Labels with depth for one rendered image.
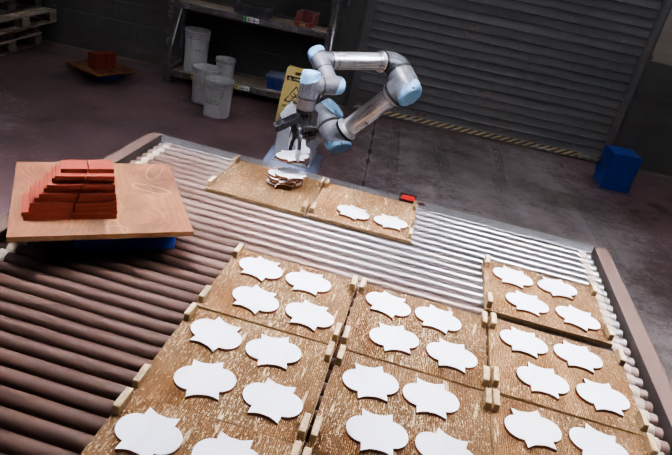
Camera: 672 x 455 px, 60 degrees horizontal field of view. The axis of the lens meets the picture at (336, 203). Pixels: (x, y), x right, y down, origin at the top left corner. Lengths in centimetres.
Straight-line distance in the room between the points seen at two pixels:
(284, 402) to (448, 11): 591
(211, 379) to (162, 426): 17
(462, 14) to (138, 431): 615
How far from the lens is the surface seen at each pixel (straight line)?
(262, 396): 145
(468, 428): 155
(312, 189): 249
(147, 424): 138
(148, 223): 187
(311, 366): 156
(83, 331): 165
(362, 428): 143
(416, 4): 692
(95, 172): 184
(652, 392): 198
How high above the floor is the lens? 196
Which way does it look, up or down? 25 degrees down
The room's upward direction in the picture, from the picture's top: 12 degrees clockwise
